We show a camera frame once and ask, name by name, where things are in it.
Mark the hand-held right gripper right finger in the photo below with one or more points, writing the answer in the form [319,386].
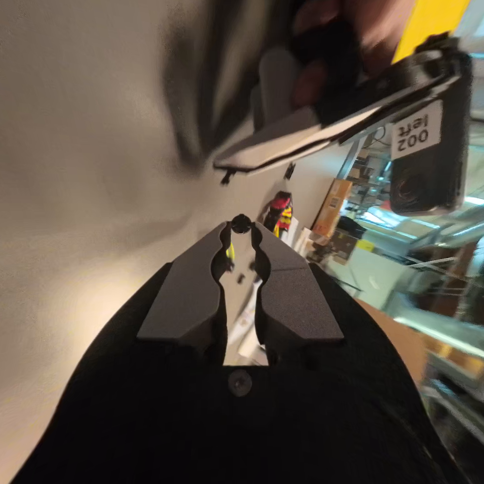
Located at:
[302,302]

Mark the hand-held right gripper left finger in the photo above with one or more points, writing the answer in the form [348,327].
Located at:
[181,302]

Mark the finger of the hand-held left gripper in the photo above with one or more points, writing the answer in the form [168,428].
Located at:
[279,143]
[295,158]

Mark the red yellow toy brick arm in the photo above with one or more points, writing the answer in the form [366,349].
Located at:
[281,211]

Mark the black studded toy brick plate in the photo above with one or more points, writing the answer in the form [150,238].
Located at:
[227,176]

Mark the black toy brick green claws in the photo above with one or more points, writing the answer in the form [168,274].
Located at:
[229,257]

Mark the grey ball toy brick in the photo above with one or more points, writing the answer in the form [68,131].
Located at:
[241,224]

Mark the person's left hand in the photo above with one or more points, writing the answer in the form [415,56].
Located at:
[378,37]

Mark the grey black toy brick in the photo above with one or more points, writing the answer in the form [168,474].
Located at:
[289,171]

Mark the yellow plastic bin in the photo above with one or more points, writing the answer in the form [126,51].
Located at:
[427,26]

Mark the open instruction booklet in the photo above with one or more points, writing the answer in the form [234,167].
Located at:
[245,321]

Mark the open cardboard box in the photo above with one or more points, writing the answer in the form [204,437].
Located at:
[332,206]

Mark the closed instruction booklet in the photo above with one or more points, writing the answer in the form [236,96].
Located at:
[302,238]

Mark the wooden book stand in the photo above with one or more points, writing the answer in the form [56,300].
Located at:
[400,340]

